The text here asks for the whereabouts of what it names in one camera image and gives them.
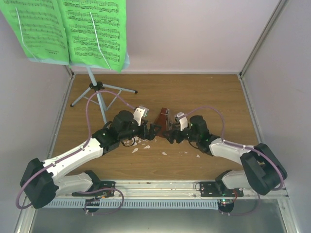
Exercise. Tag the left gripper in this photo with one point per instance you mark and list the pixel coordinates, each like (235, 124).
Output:
(150, 135)

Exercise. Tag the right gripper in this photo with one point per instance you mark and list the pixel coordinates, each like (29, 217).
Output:
(171, 134)

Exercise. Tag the wooden metronome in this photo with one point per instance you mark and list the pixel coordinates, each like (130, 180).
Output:
(164, 120)

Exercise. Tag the light blue music stand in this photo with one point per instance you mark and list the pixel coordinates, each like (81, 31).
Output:
(97, 86)

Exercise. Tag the green sheet music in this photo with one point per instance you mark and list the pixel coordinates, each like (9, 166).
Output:
(96, 32)
(39, 28)

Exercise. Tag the clear metronome cover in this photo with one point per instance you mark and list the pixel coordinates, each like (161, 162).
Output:
(172, 121)

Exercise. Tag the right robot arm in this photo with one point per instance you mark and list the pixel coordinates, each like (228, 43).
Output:
(262, 171)

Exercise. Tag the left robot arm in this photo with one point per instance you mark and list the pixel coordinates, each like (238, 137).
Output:
(43, 181)

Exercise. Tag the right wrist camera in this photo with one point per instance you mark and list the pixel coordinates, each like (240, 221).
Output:
(181, 119)

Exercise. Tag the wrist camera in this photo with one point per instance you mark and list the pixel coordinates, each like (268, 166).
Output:
(139, 113)
(181, 119)

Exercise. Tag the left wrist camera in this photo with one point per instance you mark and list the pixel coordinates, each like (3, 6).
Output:
(139, 113)

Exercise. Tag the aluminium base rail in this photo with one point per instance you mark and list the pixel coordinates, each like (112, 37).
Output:
(145, 190)

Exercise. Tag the grey slotted cable duct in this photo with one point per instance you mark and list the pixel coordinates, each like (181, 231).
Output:
(135, 204)

